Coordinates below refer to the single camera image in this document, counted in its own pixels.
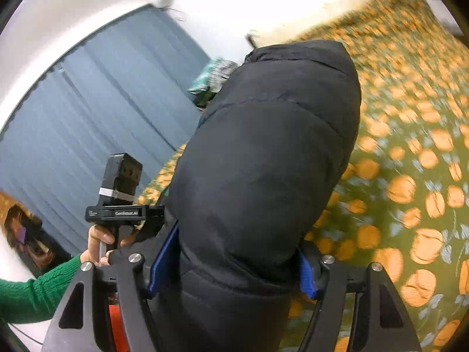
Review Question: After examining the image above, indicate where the black bed headboard frame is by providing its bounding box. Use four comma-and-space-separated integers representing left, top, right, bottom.
246, 34, 258, 49

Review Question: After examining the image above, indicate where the orange red blanket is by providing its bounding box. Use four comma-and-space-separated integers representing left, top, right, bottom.
109, 304, 129, 352

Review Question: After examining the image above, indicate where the cream pillow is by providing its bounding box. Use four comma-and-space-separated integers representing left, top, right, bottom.
249, 0, 370, 47

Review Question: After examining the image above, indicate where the pile of clothes beside bed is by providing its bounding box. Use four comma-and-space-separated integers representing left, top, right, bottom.
188, 57, 239, 110

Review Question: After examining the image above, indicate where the left hand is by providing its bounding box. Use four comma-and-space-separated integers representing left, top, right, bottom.
79, 224, 115, 266

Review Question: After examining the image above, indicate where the blue grey curtain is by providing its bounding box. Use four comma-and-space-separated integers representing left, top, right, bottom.
1, 6, 208, 254

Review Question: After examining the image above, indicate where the black puffer jacket green trim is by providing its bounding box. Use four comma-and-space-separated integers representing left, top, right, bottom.
152, 40, 361, 351

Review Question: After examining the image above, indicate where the green sweater left forearm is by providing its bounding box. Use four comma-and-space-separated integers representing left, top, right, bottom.
1, 256, 81, 324

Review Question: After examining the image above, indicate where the green orange floral bedspread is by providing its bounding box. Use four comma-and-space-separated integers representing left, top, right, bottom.
146, 0, 468, 351

